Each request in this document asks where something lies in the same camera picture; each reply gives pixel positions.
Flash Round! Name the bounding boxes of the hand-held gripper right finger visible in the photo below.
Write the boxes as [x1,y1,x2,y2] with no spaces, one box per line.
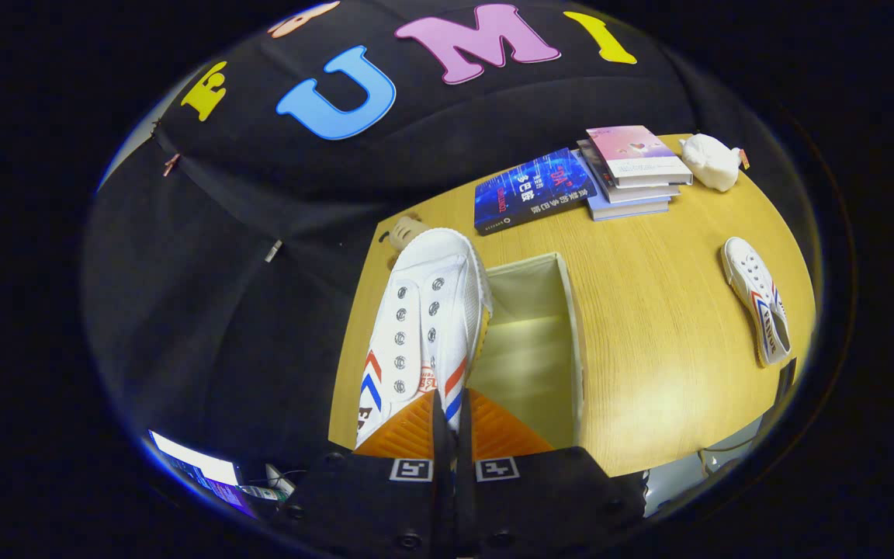
[459,388,651,559]

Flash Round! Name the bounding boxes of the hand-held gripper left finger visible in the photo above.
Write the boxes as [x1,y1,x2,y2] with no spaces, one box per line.
[272,388,454,559]

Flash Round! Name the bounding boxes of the beige fabric storage box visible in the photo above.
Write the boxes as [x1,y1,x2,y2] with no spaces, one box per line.
[463,251,588,453]

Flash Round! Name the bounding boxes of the white canvas shoe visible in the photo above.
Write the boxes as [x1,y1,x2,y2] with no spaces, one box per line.
[354,227,494,453]
[720,237,792,368]

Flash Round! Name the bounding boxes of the computer monitor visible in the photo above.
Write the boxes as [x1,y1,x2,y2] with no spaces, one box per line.
[147,429,260,519]

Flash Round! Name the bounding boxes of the brown plush toy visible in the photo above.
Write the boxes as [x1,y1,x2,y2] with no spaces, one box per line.
[388,215,426,252]

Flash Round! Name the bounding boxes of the black backdrop cloth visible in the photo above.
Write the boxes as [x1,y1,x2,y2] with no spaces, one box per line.
[82,0,813,486]

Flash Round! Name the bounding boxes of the dark blue book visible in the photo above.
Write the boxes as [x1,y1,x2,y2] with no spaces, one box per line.
[473,148,598,236]

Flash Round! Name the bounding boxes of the pale blue book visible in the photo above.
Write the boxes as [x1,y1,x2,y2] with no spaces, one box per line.
[585,190,672,223]

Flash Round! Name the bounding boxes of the grey cover book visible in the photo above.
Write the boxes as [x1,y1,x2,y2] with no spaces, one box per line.
[577,140,682,205]

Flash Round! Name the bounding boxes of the white plush toy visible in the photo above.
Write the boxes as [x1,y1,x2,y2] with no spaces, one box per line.
[679,133,751,193]

